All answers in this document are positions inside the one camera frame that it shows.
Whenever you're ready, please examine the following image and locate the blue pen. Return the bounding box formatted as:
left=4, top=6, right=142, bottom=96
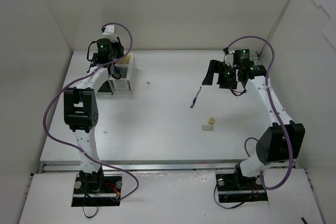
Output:
left=190, top=87, right=202, bottom=109

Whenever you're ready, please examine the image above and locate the yellow highlighter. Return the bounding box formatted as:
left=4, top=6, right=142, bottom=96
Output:
left=122, top=54, right=131, bottom=64

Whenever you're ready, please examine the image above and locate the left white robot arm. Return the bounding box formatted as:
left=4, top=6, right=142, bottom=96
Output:
left=64, top=36, right=124, bottom=193

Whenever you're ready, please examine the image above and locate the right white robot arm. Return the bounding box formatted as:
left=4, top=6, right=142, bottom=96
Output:
left=202, top=49, right=305, bottom=188

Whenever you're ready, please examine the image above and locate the white slotted container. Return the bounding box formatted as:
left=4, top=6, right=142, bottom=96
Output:
left=109, top=53, right=137, bottom=92

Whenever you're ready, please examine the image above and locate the black slotted container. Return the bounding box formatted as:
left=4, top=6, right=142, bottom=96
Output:
left=86, top=52, right=114, bottom=93

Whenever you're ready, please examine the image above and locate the yellow eraser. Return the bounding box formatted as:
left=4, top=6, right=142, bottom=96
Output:
left=208, top=117, right=215, bottom=125

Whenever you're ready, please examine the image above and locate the white eraser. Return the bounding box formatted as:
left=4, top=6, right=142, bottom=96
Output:
left=202, top=124, right=214, bottom=131

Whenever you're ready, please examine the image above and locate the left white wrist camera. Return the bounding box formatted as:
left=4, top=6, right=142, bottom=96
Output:
left=101, top=25, right=117, bottom=42

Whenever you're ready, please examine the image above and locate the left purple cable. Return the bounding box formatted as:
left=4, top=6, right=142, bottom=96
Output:
left=42, top=23, right=140, bottom=200

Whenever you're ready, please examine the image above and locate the purple cable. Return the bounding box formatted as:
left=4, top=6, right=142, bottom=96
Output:
left=42, top=23, right=140, bottom=200
left=227, top=35, right=294, bottom=190

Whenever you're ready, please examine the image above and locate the aluminium rail right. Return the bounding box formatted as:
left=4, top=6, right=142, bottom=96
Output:
left=249, top=50, right=263, bottom=65

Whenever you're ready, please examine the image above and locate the aluminium rail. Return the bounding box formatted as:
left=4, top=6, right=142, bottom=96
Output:
left=39, top=158, right=297, bottom=174
left=249, top=50, right=263, bottom=65

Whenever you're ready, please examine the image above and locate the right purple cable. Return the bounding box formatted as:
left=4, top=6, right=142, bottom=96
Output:
left=227, top=35, right=294, bottom=190

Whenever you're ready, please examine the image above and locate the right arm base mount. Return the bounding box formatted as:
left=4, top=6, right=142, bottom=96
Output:
left=214, top=164, right=268, bottom=209

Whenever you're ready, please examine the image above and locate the aluminium rail front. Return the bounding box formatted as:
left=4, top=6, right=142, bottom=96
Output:
left=39, top=158, right=297, bottom=174

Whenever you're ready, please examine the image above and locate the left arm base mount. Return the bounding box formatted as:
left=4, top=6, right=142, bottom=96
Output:
left=71, top=172, right=122, bottom=207

